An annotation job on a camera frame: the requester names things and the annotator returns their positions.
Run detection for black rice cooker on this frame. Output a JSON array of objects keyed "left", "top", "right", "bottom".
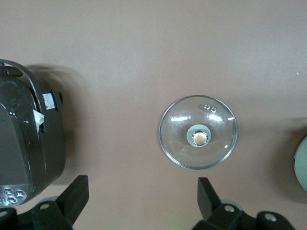
[{"left": 0, "top": 58, "right": 67, "bottom": 208}]

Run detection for grey pot with handles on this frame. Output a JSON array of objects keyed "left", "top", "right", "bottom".
[{"left": 293, "top": 136, "right": 307, "bottom": 195}]

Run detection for brown table mat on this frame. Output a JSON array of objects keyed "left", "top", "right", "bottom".
[{"left": 0, "top": 0, "right": 307, "bottom": 230}]

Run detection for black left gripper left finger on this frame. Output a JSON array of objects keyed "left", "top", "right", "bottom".
[{"left": 0, "top": 175, "right": 90, "bottom": 230}]

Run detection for glass lid with bronze knob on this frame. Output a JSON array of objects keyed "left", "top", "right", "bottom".
[{"left": 158, "top": 94, "right": 238, "bottom": 171}]

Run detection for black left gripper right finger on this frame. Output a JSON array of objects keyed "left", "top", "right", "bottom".
[{"left": 191, "top": 177, "right": 296, "bottom": 230}]

